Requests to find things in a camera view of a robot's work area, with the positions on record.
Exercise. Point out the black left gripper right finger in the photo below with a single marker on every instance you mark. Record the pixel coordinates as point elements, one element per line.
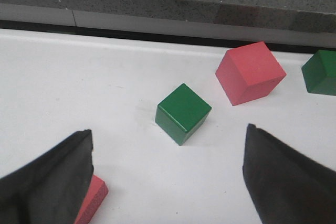
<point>285,185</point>

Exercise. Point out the green cube left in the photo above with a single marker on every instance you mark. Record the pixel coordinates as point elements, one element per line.
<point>181,113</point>

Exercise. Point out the pink cube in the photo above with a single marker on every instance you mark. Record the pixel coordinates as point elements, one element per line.
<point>249,72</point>

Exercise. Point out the green cube middle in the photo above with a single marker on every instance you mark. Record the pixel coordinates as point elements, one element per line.
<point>319,73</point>

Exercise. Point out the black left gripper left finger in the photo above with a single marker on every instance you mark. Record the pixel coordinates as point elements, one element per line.
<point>51,188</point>

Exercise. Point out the green cube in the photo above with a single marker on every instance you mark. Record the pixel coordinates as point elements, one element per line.
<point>181,113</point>
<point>319,73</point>

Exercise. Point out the red foam pad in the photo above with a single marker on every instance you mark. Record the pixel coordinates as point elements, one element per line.
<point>95,195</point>

